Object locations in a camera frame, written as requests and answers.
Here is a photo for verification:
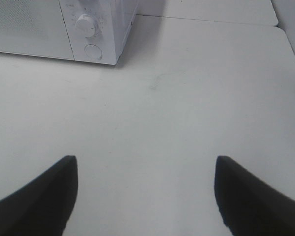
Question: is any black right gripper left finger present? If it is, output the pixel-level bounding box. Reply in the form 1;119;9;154
0;156;78;236

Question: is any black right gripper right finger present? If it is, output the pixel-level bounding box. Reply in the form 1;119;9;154
214;156;295;236

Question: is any round white door button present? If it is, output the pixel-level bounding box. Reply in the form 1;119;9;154
84;44;103;60

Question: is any white timer knob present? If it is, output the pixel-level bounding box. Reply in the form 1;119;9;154
76;14;99;37

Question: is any white microwave door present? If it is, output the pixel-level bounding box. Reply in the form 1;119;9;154
0;0;73;60

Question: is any white microwave oven body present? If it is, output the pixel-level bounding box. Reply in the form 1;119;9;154
59;0;139;65

